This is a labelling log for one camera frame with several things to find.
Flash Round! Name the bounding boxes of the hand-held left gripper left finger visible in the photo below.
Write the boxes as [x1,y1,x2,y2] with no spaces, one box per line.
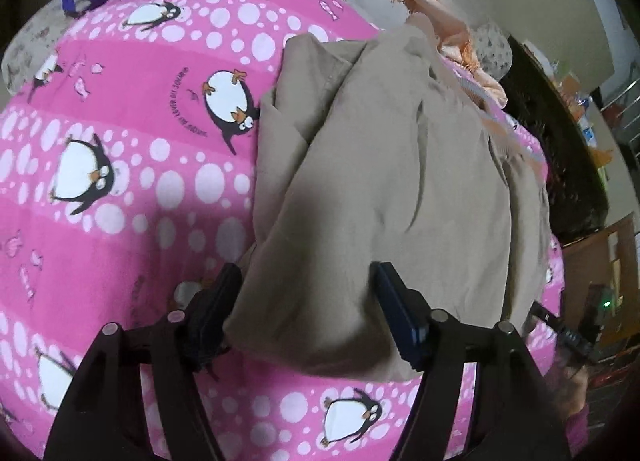
[42,262,244,461]

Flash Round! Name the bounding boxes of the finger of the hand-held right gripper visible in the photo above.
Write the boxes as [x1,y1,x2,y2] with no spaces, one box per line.
[530,299,565,337]

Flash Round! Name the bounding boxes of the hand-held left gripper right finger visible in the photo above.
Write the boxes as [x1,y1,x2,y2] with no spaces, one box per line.
[371,261,572,461]

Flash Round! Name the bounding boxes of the beige zip jacket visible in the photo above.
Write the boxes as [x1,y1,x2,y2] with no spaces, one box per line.
[222,16,555,383]

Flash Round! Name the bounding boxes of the person's right hand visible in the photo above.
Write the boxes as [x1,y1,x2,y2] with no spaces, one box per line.
[547,355,592,417]

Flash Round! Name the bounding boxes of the light wooden cabinet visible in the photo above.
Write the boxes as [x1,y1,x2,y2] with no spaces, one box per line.
[562,215,640,348]

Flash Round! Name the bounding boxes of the pink penguin blanket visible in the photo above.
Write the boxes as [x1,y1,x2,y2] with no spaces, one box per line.
[0,0,593,461]

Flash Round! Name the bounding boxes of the dark wooden side table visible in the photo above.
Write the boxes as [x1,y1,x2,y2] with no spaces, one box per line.
[500,36,608,244]

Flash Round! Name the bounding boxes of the plastic bottle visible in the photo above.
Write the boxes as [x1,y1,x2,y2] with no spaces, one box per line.
[580,108,601,149]

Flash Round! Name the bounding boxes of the metal railing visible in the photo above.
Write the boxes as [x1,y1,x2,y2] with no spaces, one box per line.
[597,86,640,176]

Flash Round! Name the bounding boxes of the peach fringed cloth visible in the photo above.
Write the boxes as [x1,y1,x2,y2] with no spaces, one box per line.
[390,0,508,109]

